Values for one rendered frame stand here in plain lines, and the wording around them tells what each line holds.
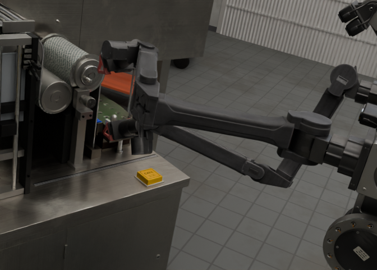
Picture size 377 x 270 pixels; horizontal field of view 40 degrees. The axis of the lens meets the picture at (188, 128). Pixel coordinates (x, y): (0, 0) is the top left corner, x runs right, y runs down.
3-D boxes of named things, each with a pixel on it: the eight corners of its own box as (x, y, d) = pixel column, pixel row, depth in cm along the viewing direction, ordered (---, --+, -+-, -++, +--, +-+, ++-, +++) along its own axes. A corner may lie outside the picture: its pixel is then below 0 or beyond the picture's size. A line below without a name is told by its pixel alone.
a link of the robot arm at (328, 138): (329, 166, 112) (336, 144, 110) (284, 151, 115) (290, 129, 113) (335, 154, 120) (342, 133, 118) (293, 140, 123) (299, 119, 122)
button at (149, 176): (147, 186, 191) (148, 180, 190) (136, 177, 196) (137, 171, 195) (161, 181, 196) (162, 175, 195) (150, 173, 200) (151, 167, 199)
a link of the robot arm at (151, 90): (124, 132, 111) (132, 88, 108) (129, 111, 124) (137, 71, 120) (323, 168, 116) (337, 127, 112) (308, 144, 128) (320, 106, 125)
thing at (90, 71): (102, 79, 189) (85, 89, 185) (99, 77, 190) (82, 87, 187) (97, 62, 184) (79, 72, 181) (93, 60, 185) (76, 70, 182)
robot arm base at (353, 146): (354, 192, 110) (372, 142, 105) (317, 179, 112) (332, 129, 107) (359, 176, 117) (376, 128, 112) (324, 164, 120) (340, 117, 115)
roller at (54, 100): (40, 115, 179) (42, 83, 174) (8, 88, 196) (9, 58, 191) (71, 111, 187) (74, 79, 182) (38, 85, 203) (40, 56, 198)
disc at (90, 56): (67, 95, 184) (72, 55, 178) (67, 94, 184) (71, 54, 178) (102, 91, 194) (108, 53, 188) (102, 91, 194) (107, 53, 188)
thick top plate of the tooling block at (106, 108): (109, 143, 201) (110, 129, 199) (58, 103, 227) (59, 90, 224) (142, 136, 212) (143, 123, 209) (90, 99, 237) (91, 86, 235)
